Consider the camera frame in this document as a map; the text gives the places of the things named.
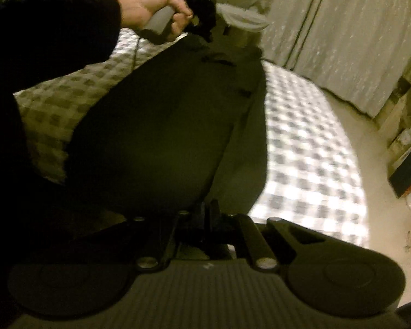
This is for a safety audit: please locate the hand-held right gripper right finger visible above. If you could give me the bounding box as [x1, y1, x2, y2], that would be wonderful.
[210, 200, 329, 271]

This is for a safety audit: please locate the person's left hand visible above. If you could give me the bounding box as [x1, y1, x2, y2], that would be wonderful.
[116, 0, 194, 42]

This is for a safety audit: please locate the black flat panel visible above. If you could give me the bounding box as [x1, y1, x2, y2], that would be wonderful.
[389, 152, 411, 197]

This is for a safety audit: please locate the grey white checkered blanket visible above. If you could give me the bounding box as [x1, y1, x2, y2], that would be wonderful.
[14, 27, 369, 247]

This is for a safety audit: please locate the star print curtain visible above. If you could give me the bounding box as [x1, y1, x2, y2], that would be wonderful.
[253, 0, 326, 69]
[288, 0, 411, 119]

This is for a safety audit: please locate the wooden shelf unit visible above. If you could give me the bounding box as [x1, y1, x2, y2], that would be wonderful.
[373, 51, 411, 151]

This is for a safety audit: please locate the black garment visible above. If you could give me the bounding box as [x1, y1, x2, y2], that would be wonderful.
[67, 36, 269, 220]

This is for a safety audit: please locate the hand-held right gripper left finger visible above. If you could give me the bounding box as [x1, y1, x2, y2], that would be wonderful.
[123, 209, 206, 271]

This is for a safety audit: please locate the white grey office chair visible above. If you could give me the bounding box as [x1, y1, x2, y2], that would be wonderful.
[216, 2, 271, 35]

